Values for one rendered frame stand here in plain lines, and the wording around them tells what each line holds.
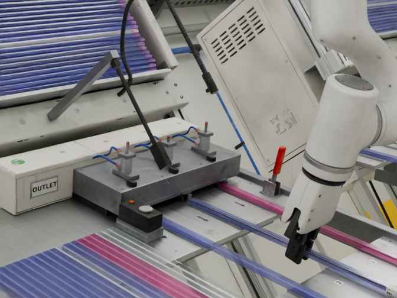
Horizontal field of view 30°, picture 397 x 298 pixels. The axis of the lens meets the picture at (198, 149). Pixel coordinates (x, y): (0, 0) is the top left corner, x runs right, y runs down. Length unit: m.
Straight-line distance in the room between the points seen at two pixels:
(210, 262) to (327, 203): 2.40
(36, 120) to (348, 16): 0.64
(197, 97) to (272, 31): 1.66
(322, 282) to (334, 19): 0.42
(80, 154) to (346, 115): 0.54
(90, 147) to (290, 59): 1.10
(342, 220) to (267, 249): 2.45
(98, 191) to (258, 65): 1.24
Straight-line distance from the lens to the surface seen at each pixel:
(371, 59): 1.22
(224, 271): 3.66
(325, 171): 1.19
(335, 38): 1.18
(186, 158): 1.50
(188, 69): 4.13
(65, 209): 1.39
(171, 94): 1.71
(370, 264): 1.32
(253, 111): 2.54
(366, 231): 1.45
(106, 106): 1.57
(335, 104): 1.15
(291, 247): 1.29
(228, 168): 1.54
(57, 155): 1.42
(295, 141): 2.46
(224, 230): 1.35
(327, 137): 1.17
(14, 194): 1.35
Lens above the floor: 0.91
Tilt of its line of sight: 10 degrees up
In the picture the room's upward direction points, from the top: 27 degrees counter-clockwise
